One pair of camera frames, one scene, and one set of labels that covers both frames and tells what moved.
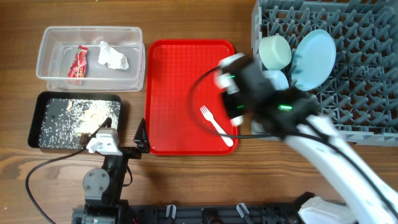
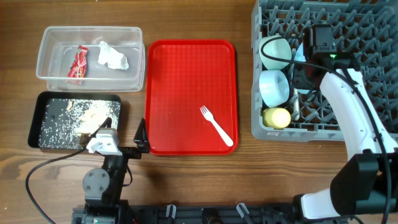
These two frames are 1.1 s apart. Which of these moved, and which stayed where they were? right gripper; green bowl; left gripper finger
Moved: right gripper
Stayed: left gripper finger; green bowl
